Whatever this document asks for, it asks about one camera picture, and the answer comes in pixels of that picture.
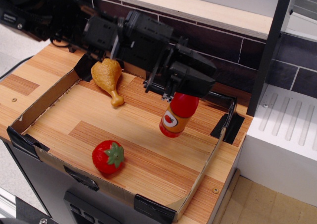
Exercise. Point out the plastic chicken drumstick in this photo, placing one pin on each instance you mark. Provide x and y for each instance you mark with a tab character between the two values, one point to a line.
106	75

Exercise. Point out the cardboard fence with black tape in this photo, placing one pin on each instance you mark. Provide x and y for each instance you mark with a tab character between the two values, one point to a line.
61	115

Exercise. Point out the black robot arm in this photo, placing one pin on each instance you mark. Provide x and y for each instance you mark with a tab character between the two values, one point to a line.
74	21

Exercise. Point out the white toy sink drainboard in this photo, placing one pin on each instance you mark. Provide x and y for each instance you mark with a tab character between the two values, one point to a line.
280	148

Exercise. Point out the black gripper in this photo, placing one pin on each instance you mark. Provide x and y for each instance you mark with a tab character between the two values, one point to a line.
145	43

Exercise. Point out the black toy oven panel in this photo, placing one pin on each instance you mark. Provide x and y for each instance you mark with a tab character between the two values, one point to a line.
84	213

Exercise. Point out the light wooden shelf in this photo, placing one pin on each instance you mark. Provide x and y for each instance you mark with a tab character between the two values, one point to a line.
235	20

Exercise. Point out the brass screw right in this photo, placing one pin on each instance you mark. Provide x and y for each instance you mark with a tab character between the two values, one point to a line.
215	190

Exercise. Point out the red hot sauce bottle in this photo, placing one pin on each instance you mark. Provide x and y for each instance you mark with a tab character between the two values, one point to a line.
179	112

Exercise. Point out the red plastic strawberry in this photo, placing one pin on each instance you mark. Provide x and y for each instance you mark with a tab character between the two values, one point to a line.
108	156

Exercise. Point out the black vertical post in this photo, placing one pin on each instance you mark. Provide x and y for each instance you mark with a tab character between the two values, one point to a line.
278	27

